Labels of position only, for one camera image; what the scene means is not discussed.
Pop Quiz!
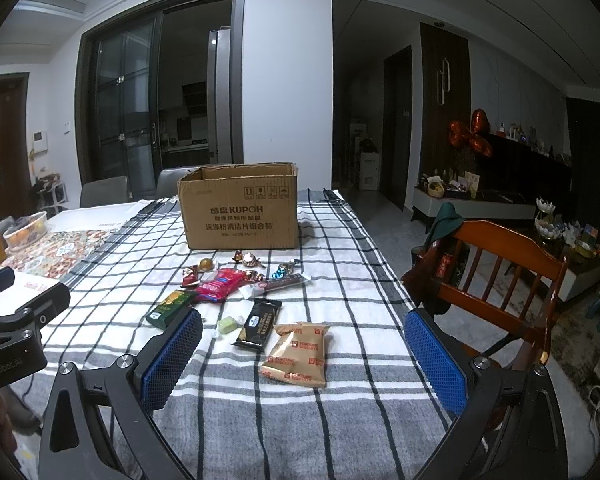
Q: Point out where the green snack packet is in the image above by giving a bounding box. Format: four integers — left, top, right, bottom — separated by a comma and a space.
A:
145, 290, 197, 330

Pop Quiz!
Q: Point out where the green candy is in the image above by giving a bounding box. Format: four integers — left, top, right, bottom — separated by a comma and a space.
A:
216, 316, 238, 335

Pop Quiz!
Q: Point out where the small dark red packet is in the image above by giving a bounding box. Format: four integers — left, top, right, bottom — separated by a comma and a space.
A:
181, 266, 199, 288

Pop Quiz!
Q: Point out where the black cheese cracker packet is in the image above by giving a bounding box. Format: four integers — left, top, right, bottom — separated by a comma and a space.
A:
234, 298, 283, 352

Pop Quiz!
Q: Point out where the pink red snack packet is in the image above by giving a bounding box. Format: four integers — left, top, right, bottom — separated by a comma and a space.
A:
195, 268, 246, 302

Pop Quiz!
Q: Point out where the amber jelly cup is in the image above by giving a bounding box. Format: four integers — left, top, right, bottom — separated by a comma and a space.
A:
198, 258, 215, 273

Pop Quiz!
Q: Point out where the long brown white snack bar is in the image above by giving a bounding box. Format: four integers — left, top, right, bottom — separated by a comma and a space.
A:
238, 273, 311, 299

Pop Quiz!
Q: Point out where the tan snack packet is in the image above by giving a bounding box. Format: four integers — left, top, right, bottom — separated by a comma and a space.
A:
260, 322, 329, 388

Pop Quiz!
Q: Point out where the purple gold candy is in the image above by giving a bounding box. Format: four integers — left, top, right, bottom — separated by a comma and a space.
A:
245, 271, 266, 283

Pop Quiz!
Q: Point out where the red gold candy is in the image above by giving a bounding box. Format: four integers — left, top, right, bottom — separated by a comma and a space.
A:
233, 250, 263, 269

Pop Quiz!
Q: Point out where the blue gold candy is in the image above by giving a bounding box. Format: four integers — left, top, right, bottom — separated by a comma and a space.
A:
271, 259, 301, 280

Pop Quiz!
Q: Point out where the floral patterned mat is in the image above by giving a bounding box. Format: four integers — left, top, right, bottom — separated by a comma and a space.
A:
2, 230, 110, 280

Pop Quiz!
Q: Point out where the clear plastic food container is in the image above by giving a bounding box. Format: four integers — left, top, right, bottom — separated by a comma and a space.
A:
3, 211, 47, 252

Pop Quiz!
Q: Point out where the grey dining chair left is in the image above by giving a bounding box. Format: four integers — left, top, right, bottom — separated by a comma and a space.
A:
80, 176, 129, 208

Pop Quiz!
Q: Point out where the grey dining chair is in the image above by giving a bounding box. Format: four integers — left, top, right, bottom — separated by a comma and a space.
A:
156, 166, 199, 198
80, 176, 129, 208

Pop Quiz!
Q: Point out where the red wooden chair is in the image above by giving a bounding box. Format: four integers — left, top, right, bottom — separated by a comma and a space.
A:
401, 220, 569, 370

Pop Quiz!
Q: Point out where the grey dining chair right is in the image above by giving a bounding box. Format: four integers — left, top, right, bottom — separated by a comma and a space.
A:
156, 166, 199, 198

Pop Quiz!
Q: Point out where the checkered grey white tablecloth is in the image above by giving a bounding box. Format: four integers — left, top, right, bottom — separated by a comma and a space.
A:
14, 191, 451, 479

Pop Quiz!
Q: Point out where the green cloth on chair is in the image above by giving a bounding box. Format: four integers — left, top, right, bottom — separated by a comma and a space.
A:
424, 202, 465, 248

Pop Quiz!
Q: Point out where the glass sliding door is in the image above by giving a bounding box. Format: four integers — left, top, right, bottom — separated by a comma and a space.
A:
74, 12, 162, 200

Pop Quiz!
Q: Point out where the white low cabinet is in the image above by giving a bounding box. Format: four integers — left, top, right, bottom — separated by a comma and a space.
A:
405, 188, 535, 233

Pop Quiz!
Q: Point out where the brown cardboard box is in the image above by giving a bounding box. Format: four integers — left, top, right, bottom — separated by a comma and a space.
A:
178, 162, 299, 250

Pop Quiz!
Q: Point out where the red foil balloon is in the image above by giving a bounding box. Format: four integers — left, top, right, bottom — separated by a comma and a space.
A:
449, 108, 492, 156

